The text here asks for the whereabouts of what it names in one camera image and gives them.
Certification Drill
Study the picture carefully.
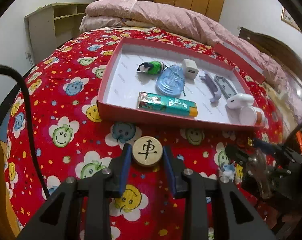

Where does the dark wooden headboard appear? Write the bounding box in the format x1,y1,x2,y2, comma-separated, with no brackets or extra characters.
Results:
239,27,302,90

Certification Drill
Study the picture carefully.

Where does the framed wall picture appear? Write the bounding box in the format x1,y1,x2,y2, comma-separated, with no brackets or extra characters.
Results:
281,7,301,32

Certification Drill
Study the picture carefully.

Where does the wooden Chinese chess piece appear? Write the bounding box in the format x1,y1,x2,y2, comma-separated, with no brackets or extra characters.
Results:
132,136,163,167

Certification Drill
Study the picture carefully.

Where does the red shallow box tray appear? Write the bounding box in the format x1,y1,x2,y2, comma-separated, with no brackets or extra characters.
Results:
97,38,265,129

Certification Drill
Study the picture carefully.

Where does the red box lid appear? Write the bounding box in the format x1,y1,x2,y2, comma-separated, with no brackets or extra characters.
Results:
213,41,266,85

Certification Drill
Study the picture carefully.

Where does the white earbuds case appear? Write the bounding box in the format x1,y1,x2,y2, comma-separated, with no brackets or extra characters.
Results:
226,93,254,109

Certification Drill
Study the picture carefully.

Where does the green toy figure keychain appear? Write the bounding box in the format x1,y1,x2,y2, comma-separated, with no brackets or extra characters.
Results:
137,61,166,75

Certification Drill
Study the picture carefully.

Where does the grey plastic plate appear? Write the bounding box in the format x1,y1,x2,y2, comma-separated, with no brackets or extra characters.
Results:
214,75,238,99

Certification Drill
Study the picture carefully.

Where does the clear blue correction tape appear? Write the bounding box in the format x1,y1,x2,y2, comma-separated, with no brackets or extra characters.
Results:
156,65,185,97

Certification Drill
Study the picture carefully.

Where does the white-capped orange bottle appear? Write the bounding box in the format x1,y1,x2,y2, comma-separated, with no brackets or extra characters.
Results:
239,106,265,126

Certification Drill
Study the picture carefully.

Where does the teal cartoon lighter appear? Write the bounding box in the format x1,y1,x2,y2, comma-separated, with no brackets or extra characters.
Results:
138,92,198,118

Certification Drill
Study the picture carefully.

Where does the black cable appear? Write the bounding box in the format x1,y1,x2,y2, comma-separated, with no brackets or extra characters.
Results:
0,64,51,198

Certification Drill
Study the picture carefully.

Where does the beige open shelf unit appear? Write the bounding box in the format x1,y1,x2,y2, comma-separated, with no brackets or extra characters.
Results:
24,3,88,63

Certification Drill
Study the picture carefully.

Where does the lavender plastic clip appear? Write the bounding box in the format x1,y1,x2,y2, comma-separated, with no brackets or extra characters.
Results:
199,72,222,103

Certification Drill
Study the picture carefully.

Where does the white USB charger cube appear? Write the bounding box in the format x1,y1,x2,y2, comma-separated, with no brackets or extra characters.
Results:
181,59,199,80

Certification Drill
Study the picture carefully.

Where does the pink folded quilt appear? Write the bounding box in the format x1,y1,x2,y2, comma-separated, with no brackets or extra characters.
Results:
79,0,302,120

